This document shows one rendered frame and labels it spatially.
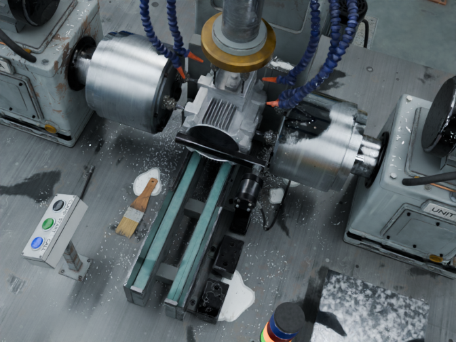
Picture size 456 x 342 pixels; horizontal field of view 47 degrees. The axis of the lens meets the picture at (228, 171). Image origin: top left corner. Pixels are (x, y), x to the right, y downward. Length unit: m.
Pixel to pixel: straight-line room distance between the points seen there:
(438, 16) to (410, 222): 2.34
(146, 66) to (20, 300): 0.70
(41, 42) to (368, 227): 0.99
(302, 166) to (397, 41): 2.08
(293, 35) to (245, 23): 0.32
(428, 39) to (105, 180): 2.34
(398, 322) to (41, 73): 1.10
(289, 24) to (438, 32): 2.10
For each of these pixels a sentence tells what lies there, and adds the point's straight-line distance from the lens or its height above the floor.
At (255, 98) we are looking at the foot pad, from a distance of 1.45.
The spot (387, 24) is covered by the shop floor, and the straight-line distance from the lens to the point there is 3.40.
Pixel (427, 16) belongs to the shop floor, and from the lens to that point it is 3.57.
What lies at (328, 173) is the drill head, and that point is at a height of 1.08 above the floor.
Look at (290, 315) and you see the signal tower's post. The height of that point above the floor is 1.22.
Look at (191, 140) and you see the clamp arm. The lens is 1.40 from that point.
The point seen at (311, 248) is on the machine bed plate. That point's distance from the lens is 1.56.
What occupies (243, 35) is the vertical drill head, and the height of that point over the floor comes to 1.34.
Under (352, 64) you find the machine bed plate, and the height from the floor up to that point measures 0.80.
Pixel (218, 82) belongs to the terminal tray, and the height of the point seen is 1.11.
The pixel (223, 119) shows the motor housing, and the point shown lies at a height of 1.09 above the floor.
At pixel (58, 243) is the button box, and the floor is 1.06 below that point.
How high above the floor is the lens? 2.20
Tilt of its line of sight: 60 degrees down
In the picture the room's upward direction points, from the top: 9 degrees clockwise
